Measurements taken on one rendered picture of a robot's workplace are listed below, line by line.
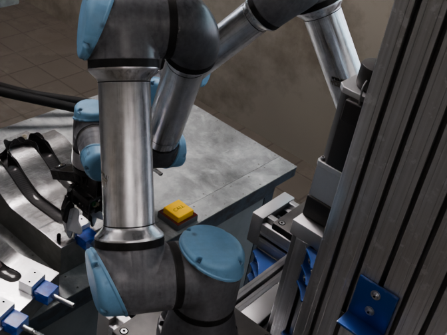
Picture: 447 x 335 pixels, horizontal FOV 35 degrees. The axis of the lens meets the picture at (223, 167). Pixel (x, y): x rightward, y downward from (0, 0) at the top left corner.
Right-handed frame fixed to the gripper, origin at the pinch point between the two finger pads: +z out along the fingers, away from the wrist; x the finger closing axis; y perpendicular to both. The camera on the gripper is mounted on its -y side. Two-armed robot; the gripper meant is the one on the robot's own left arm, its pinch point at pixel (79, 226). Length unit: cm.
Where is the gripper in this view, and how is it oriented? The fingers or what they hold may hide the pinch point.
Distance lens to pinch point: 176.7
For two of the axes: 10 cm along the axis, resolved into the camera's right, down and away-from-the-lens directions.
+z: -1.5, 8.1, 5.6
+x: 6.6, -3.4, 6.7
